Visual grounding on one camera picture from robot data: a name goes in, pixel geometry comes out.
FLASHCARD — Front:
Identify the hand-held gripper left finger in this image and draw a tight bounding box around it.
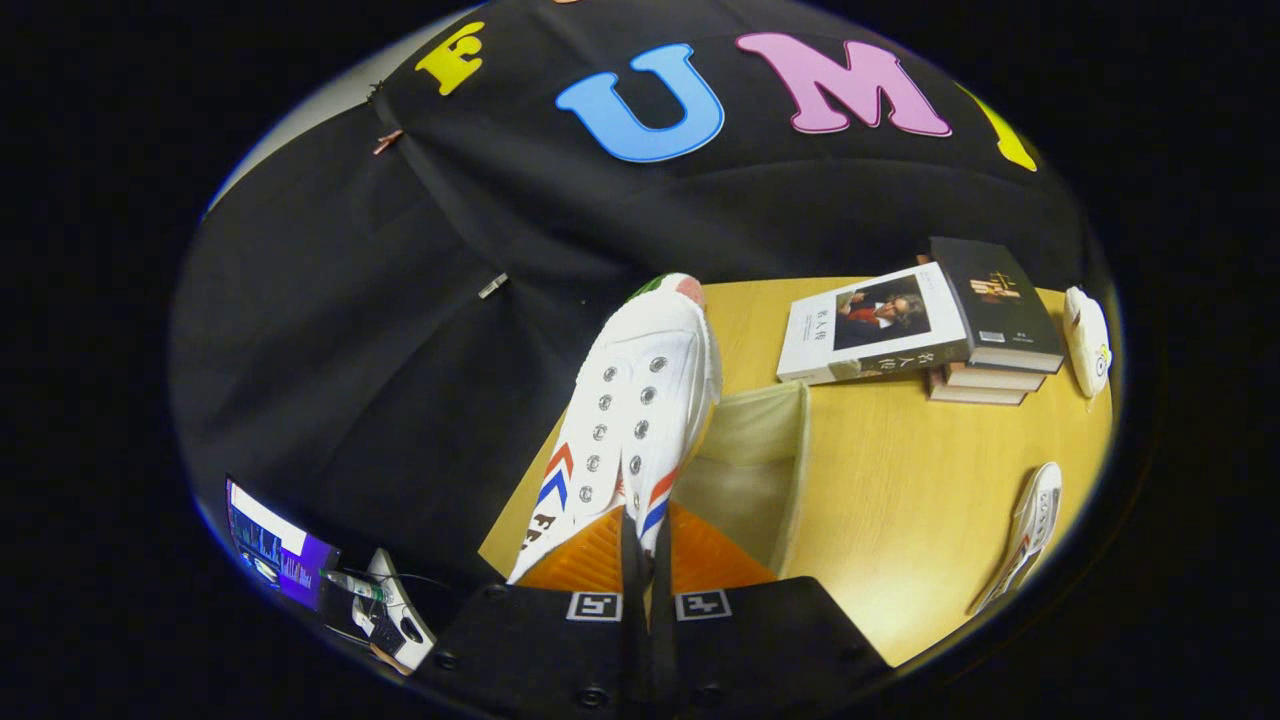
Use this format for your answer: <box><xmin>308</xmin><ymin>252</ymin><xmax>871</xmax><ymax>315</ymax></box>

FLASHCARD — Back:
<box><xmin>405</xmin><ymin>505</ymin><xmax>649</xmax><ymax>720</ymax></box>

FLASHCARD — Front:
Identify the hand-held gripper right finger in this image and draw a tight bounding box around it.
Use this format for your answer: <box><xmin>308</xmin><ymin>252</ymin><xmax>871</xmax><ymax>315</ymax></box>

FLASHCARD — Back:
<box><xmin>648</xmin><ymin>503</ymin><xmax>896</xmax><ymax>720</ymax></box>

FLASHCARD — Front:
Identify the beige fabric storage box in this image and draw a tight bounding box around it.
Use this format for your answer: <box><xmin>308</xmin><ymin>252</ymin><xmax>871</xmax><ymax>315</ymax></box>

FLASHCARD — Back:
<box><xmin>672</xmin><ymin>380</ymin><xmax>811</xmax><ymax>579</ymax></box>

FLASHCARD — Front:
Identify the white canvas shoe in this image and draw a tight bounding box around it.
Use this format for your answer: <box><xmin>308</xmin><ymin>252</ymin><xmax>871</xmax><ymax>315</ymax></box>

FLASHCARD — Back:
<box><xmin>507</xmin><ymin>273</ymin><xmax>723</xmax><ymax>586</ymax></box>
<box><xmin>968</xmin><ymin>461</ymin><xmax>1063</xmax><ymax>613</ymax></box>

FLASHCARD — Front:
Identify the white electronic device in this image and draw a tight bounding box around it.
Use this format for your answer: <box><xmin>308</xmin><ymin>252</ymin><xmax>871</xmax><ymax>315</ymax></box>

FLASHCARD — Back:
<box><xmin>350</xmin><ymin>548</ymin><xmax>437</xmax><ymax>674</ymax></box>

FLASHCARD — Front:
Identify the watermelon slice plush toy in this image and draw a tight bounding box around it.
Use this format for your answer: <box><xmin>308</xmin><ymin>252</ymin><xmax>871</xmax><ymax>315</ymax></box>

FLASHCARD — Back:
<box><xmin>628</xmin><ymin>273</ymin><xmax>707</xmax><ymax>306</ymax></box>

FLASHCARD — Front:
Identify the computer monitor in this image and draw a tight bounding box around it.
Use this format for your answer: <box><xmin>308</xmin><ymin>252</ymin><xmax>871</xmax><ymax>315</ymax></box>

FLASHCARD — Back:
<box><xmin>225</xmin><ymin>477</ymin><xmax>341</xmax><ymax>613</ymax></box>

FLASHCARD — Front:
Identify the black backdrop cloth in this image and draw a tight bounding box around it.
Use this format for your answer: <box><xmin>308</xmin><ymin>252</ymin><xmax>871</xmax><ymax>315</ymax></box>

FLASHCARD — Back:
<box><xmin>170</xmin><ymin>0</ymin><xmax>1101</xmax><ymax>601</ymax></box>

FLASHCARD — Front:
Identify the white portrait cover book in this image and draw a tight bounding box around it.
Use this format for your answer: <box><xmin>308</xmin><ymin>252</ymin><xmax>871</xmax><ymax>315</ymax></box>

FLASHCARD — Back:
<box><xmin>776</xmin><ymin>262</ymin><xmax>973</xmax><ymax>386</ymax></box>

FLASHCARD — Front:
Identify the brown cover book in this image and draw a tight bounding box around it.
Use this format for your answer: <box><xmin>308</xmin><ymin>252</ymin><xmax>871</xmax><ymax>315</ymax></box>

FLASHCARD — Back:
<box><xmin>926</xmin><ymin>370</ymin><xmax>1029</xmax><ymax>406</ymax></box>
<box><xmin>942</xmin><ymin>362</ymin><xmax>1048</xmax><ymax>392</ymax></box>

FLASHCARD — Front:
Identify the dark cover book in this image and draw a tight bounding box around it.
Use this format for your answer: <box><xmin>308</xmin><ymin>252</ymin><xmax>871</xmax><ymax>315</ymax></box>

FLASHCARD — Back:
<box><xmin>928</xmin><ymin>236</ymin><xmax>1066</xmax><ymax>374</ymax></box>

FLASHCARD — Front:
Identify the white face plush toy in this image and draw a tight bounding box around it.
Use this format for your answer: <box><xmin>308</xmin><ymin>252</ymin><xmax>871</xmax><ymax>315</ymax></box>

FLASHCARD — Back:
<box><xmin>1062</xmin><ymin>286</ymin><xmax>1112</xmax><ymax>399</ymax></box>

